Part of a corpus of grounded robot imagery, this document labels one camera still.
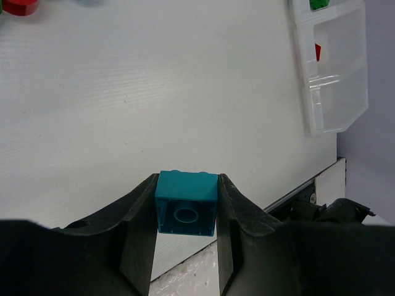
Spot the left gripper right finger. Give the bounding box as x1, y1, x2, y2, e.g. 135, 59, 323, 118
217, 174, 394, 295

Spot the teal square lego brick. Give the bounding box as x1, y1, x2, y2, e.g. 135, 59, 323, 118
154, 170, 218, 237

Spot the small red lego brick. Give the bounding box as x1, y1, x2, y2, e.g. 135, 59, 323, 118
315, 43, 322, 62

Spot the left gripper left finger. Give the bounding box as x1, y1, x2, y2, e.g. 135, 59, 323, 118
1, 174, 158, 295

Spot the clear plastic compartment tray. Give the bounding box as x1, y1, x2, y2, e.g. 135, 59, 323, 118
288, 1, 368, 136

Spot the green square lego brick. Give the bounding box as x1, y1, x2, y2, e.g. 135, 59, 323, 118
309, 0, 330, 11

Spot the red rounded lego brick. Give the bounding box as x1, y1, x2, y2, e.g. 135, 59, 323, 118
1, 0, 40, 16

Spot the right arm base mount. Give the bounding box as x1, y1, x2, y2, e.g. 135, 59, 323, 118
288, 198, 375, 224

